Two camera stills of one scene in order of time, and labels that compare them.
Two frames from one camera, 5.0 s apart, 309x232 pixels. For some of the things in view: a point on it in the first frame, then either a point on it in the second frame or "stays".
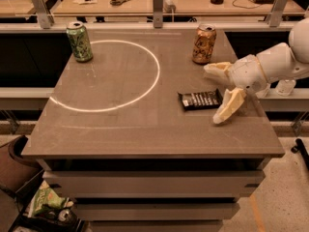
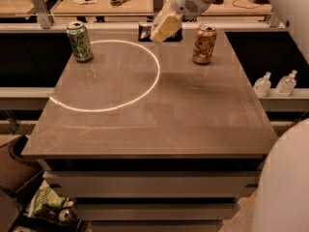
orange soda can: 204,43 stays
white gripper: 247,72 -> 183,3
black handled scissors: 116,2 stays
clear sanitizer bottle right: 285,87 stays
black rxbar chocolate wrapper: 195,100 -> 145,34
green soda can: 80,43 stays
